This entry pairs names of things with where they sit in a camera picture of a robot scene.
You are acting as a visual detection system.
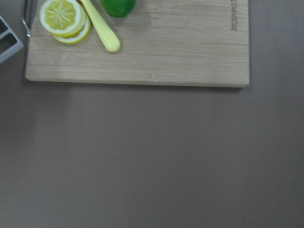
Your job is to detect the bottom lemon slice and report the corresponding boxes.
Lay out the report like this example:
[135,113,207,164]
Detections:
[52,18,92,44]

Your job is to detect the metal cutting board handle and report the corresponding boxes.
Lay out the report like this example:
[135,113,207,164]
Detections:
[22,0,31,38]

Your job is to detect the bamboo cutting board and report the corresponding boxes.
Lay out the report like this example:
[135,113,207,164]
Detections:
[25,0,250,88]

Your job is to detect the yellow plastic knife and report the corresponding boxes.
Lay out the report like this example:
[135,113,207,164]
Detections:
[81,0,121,52]

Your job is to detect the top lemon slice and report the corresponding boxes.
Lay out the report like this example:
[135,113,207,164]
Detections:
[39,0,87,38]

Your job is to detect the lemon slice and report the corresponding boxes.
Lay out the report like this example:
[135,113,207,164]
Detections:
[52,18,92,44]
[39,0,87,38]

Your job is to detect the green lime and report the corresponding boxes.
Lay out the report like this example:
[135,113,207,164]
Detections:
[100,0,136,18]

